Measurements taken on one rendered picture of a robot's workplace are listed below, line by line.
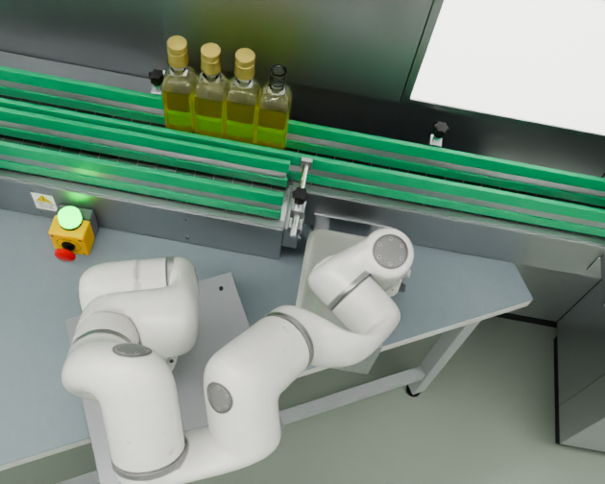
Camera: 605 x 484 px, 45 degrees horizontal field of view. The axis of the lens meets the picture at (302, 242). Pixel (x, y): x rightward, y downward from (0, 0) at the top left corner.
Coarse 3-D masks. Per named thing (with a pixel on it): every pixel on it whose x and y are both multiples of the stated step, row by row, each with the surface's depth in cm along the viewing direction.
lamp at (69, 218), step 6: (60, 210) 139; (66, 210) 138; (72, 210) 139; (78, 210) 139; (60, 216) 138; (66, 216) 138; (72, 216) 138; (78, 216) 139; (60, 222) 138; (66, 222) 138; (72, 222) 138; (78, 222) 139; (66, 228) 139; (72, 228) 139; (78, 228) 140
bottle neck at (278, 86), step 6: (276, 66) 123; (282, 66) 123; (270, 72) 123; (276, 72) 125; (282, 72) 124; (270, 78) 124; (276, 78) 123; (282, 78) 123; (270, 84) 125; (276, 84) 124; (282, 84) 124; (270, 90) 126; (276, 90) 125; (282, 90) 126
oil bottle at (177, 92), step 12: (168, 72) 127; (192, 72) 128; (168, 84) 127; (180, 84) 126; (192, 84) 128; (168, 96) 129; (180, 96) 129; (192, 96) 129; (168, 108) 132; (180, 108) 131; (192, 108) 132; (168, 120) 135; (180, 120) 135; (192, 120) 135; (192, 132) 137
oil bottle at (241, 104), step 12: (228, 96) 127; (240, 96) 127; (252, 96) 127; (228, 108) 129; (240, 108) 129; (252, 108) 128; (228, 120) 133; (240, 120) 132; (252, 120) 132; (228, 132) 136; (240, 132) 135; (252, 132) 135
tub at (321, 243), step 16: (320, 240) 145; (336, 240) 144; (352, 240) 144; (304, 256) 140; (320, 256) 149; (304, 272) 139; (304, 288) 137; (304, 304) 143; (320, 304) 144; (336, 320) 142
